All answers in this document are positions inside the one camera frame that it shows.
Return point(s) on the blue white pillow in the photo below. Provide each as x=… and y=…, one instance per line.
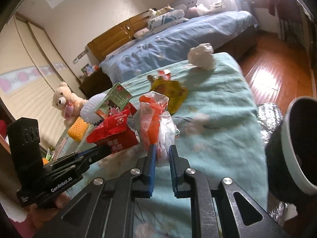
x=166, y=20

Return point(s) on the red snack bag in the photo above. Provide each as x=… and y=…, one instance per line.
x=114, y=132

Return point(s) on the teal floral blanket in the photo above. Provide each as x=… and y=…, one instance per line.
x=219, y=136

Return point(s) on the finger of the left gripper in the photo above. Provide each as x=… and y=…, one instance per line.
x=94, y=154

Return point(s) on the white tissue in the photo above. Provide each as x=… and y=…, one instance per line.
x=202, y=56

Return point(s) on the left hand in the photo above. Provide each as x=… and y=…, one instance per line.
x=42, y=215

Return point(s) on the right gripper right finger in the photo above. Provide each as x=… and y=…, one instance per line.
x=178, y=166

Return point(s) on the blue bed quilt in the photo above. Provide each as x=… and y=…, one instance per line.
x=173, y=44

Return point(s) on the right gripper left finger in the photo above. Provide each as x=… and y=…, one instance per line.
x=144, y=183

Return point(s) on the small plush toy on pillow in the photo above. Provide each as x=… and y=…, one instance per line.
x=155, y=13

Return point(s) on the cream teddy bear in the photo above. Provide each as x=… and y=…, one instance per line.
x=68, y=103

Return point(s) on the green milk carton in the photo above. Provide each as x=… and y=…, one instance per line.
x=114, y=102

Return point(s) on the silver bubble foil bag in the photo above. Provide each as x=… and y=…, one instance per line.
x=269, y=117

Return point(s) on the orange foam net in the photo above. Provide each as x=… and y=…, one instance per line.
x=78, y=129

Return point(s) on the white bubble wrap pack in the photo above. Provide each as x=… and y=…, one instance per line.
x=88, y=112

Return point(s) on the wooden headboard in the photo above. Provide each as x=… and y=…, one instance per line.
x=117, y=36

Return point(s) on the photo frame on nightstand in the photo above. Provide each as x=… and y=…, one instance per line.
x=88, y=70

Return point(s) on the clear orange plastic bag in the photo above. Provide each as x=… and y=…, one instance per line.
x=156, y=125

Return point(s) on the dark wooden nightstand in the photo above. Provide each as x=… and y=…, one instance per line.
x=96, y=83

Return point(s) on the white trash bin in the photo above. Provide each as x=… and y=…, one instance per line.
x=291, y=153

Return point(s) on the yellow snack wrapper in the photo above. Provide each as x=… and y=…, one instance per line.
x=174, y=90

